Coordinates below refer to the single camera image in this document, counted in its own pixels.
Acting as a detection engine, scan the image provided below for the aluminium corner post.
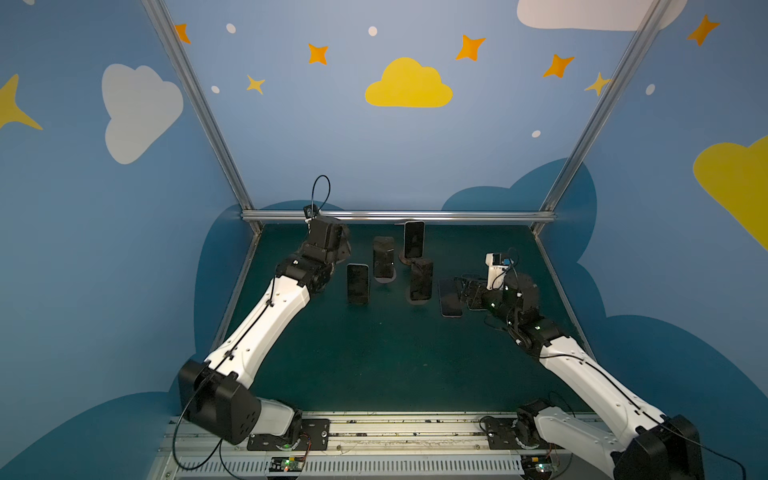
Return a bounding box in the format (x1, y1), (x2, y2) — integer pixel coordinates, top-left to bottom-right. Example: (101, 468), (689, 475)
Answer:
(141, 0), (253, 214)
(531, 0), (673, 238)

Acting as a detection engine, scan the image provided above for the grey round phone stand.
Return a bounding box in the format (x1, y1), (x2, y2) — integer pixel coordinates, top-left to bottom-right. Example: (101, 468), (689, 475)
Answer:
(406, 297), (430, 306)

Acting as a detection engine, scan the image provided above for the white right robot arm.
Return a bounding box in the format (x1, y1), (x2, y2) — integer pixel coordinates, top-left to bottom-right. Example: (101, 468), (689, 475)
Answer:
(454, 271), (705, 479)

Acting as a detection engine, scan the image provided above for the controller board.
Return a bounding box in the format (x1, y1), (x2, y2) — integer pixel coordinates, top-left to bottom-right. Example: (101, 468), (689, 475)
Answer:
(520, 455), (554, 480)
(269, 457), (305, 473)

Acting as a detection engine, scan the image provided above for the aluminium left corner post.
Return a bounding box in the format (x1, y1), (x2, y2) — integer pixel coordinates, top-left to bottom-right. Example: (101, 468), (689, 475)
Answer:
(141, 0), (253, 214)

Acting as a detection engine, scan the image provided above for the purple phone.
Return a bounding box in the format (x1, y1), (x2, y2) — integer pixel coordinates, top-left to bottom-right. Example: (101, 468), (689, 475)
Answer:
(438, 278), (463, 318)

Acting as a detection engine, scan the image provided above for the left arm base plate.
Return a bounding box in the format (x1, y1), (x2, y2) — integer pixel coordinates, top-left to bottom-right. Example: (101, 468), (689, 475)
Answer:
(247, 418), (330, 451)

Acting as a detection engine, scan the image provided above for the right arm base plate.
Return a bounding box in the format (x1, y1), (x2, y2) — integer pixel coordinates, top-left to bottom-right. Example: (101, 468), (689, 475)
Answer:
(479, 416), (557, 450)

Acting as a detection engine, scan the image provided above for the left controller board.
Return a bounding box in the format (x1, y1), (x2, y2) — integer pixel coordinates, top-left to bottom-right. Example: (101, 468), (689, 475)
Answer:
(269, 457), (305, 473)

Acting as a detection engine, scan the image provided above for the aluminium right corner post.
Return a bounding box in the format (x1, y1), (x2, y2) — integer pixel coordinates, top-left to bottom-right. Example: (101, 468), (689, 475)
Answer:
(531, 0), (673, 238)

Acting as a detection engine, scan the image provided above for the phone with light green edge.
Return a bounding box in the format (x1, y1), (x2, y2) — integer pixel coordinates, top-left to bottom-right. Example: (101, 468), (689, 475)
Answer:
(346, 263), (370, 306)

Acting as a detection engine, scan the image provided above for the black phone on grey stand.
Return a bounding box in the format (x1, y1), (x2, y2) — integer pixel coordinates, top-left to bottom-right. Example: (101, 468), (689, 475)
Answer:
(409, 258), (434, 302)

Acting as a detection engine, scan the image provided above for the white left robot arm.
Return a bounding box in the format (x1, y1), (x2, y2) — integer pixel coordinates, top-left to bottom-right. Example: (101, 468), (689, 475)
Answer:
(178, 214), (351, 447)

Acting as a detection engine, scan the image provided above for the aluminium back frame rail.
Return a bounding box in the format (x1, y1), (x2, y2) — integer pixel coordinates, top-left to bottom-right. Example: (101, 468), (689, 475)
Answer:
(241, 210), (556, 224)

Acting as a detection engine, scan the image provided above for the black phone on wooden stand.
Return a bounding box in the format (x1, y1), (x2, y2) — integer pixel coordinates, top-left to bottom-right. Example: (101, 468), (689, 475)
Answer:
(402, 221), (425, 261)

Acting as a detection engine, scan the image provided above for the right controller board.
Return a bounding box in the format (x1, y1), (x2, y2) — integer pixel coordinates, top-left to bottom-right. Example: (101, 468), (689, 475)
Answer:
(520, 455), (554, 480)

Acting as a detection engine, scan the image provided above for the aluminium front rail bed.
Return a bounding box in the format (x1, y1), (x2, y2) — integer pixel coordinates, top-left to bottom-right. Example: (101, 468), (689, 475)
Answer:
(148, 411), (607, 479)

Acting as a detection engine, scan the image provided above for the grey round rear stand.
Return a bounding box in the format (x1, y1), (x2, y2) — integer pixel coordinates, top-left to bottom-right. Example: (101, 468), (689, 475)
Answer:
(374, 266), (396, 284)

